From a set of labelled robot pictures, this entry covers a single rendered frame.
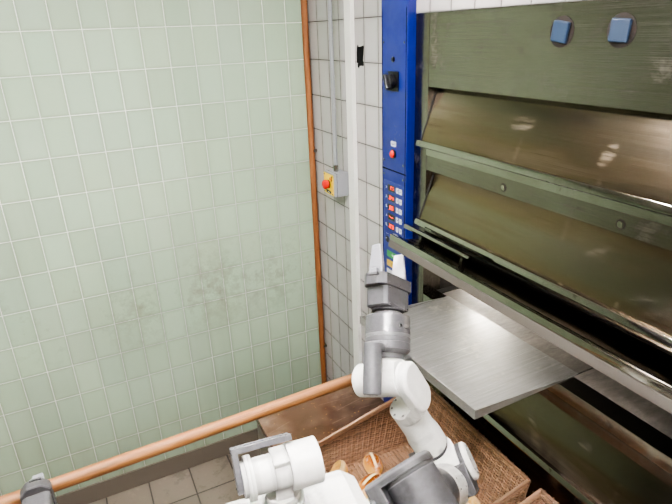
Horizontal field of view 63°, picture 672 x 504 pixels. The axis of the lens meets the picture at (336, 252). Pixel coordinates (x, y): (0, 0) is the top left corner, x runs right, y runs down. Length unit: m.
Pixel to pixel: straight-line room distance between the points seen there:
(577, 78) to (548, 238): 0.39
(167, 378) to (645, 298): 2.12
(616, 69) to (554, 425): 0.93
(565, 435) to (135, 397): 1.92
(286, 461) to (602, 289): 0.85
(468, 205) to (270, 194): 1.15
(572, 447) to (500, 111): 0.91
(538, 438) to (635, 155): 0.83
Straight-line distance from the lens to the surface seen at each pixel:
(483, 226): 1.63
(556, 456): 1.69
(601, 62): 1.33
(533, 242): 1.51
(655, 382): 1.20
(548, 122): 1.45
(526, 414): 1.73
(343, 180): 2.31
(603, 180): 1.31
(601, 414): 1.53
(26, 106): 2.36
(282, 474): 0.82
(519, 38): 1.49
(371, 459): 2.08
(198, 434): 1.38
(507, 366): 1.62
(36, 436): 2.87
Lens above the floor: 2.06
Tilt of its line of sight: 22 degrees down
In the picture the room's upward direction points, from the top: 2 degrees counter-clockwise
